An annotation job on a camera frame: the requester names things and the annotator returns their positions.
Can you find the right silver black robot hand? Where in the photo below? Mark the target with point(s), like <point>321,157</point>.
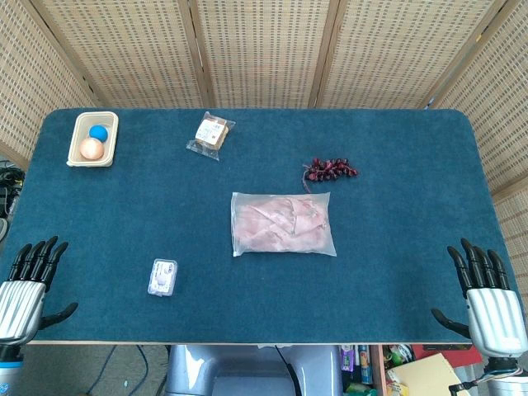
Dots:
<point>493,317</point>

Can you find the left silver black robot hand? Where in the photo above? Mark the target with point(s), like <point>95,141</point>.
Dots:
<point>20,297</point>

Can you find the transparent plastic zip bag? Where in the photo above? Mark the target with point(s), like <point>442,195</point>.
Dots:
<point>239,247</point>

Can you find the pink clothes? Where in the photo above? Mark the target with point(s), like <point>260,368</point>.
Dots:
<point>280,224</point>

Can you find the yellow paper folder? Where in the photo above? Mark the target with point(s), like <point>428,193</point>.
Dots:
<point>429,377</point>

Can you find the small clear box purple contents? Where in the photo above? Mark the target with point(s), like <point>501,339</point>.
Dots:
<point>163,278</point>

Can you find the beige rectangular tray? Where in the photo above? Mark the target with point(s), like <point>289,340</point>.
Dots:
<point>76,158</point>

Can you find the peach coloured ball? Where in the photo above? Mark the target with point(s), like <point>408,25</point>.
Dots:
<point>91,149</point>

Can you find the blue ball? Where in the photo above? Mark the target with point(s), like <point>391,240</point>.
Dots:
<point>98,132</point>

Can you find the dark red grape bunch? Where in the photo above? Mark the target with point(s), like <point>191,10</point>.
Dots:
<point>332,168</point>

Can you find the grey robot torso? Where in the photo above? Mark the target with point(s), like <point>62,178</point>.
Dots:
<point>247,371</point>

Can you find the bread in clear wrapper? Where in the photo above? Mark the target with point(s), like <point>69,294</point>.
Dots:
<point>210,134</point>

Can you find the woven folding screen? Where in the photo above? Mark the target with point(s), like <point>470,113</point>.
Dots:
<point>264,49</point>

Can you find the wooden shelf post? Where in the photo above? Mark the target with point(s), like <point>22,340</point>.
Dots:
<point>377,371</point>

